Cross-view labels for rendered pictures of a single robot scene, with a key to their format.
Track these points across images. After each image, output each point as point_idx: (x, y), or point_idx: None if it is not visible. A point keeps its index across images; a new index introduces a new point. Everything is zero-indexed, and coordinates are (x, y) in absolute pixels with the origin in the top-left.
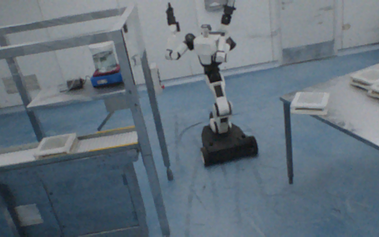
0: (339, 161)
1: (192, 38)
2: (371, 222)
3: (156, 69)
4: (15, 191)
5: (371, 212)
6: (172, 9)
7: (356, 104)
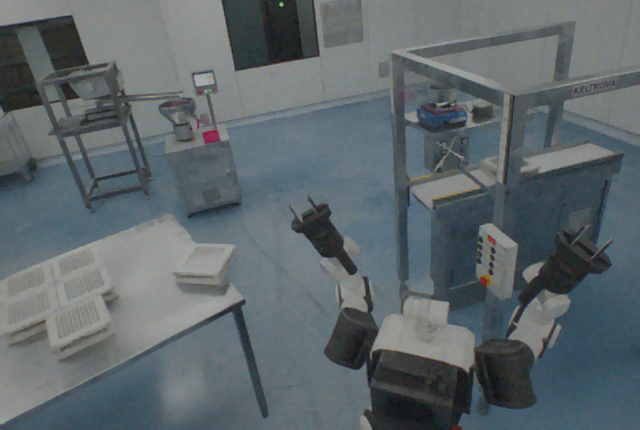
0: None
1: (486, 344)
2: (188, 353)
3: (480, 231)
4: None
5: (179, 368)
6: (555, 238)
7: (148, 275)
